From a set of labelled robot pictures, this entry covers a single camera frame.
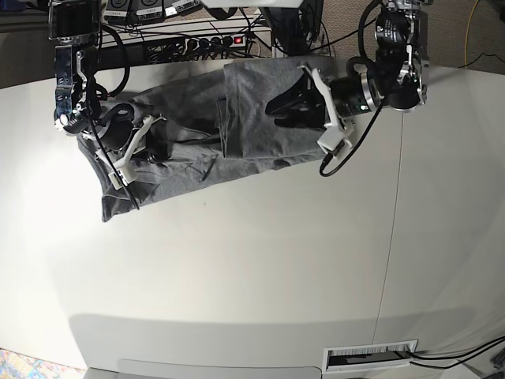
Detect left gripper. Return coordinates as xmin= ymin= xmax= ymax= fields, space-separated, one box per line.
xmin=266 ymin=73 xmax=327 ymax=129

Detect grey T-shirt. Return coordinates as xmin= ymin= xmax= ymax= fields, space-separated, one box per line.
xmin=78 ymin=58 xmax=324 ymax=221

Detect black power strip red switch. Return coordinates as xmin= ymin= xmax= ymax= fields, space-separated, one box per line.
xmin=143 ymin=35 xmax=252 ymax=64

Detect white table cable grommet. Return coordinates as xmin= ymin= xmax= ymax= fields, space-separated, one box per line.
xmin=322 ymin=340 xmax=418 ymax=374

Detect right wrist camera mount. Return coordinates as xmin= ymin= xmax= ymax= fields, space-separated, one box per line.
xmin=80 ymin=114 xmax=166 ymax=212

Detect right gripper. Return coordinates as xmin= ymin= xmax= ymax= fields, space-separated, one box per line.
xmin=146 ymin=120 xmax=173 ymax=160

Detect black cables at table edge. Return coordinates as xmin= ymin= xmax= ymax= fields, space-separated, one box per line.
xmin=408 ymin=337 xmax=505 ymax=370

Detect yellow cable on floor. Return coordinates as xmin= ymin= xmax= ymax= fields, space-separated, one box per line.
xmin=461 ymin=0 xmax=505 ymax=68

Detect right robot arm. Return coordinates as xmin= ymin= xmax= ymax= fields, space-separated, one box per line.
xmin=48 ymin=1 xmax=169 ymax=163

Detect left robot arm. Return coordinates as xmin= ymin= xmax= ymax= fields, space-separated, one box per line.
xmin=265 ymin=1 xmax=429 ymax=128

